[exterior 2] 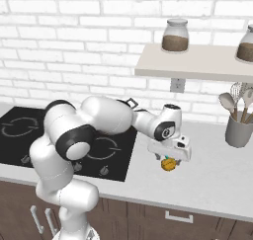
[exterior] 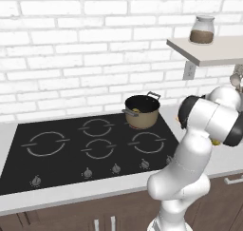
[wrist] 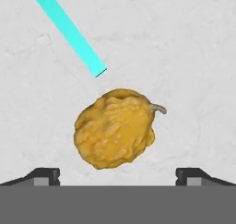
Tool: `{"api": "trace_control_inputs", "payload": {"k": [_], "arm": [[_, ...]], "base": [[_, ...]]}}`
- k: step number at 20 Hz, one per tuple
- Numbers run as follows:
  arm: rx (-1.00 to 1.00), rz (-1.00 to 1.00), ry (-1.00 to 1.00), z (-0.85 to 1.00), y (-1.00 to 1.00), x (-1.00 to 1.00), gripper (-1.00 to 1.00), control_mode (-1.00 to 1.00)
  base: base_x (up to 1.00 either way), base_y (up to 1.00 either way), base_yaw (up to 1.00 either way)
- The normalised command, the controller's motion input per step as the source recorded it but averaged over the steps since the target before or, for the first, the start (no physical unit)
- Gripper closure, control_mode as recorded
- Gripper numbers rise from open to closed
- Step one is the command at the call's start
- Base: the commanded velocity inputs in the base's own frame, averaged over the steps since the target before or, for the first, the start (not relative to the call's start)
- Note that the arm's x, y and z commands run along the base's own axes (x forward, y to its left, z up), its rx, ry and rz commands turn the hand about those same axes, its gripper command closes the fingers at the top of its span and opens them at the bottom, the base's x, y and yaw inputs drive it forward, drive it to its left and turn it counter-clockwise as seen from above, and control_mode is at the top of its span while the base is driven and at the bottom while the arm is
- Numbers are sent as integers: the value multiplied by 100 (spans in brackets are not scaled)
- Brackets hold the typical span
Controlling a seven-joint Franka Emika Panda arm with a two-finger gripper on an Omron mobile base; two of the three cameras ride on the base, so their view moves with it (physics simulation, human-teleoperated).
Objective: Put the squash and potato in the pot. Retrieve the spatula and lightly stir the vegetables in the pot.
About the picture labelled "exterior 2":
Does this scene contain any brown cupboard door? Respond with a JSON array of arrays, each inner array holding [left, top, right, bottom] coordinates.
[[0, 180, 45, 240], [42, 190, 128, 240]]

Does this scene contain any metal whisk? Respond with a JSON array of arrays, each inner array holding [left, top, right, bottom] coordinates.
[[229, 81, 249, 104]]

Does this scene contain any white cupboard handle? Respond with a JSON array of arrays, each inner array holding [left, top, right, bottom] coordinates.
[[30, 204, 45, 235], [44, 207, 60, 238]]

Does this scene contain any glass jar with brown filling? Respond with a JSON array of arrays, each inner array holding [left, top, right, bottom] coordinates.
[[235, 24, 253, 63], [160, 18, 191, 53]]

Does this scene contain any yellow squash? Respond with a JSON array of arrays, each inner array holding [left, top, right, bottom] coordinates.
[[160, 157, 178, 173]]

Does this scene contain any grey utensil holder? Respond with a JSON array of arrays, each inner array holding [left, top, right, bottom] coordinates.
[[224, 113, 253, 149]]

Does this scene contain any brown drawer front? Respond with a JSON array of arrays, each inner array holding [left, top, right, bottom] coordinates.
[[126, 200, 221, 240]]

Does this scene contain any black hob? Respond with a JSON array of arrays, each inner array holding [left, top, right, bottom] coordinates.
[[0, 106, 139, 183]]

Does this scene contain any grey wall socket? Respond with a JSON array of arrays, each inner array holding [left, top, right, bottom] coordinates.
[[169, 77, 187, 94]]

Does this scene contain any beige wall shelf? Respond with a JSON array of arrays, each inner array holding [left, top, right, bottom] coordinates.
[[133, 42, 253, 84]]

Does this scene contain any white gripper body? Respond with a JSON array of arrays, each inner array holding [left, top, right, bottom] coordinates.
[[146, 139, 193, 163]]

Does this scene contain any white drawer handle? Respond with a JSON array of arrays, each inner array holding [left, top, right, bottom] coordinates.
[[164, 209, 195, 224]]

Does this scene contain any black pot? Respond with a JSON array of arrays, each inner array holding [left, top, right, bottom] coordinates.
[[117, 97, 139, 110]]

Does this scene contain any pale spatula with wooden handle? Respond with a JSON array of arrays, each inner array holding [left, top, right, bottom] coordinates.
[[239, 88, 253, 124]]

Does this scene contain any grey spoon with wooden handle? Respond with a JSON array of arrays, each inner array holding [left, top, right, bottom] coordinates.
[[218, 92, 239, 122]]

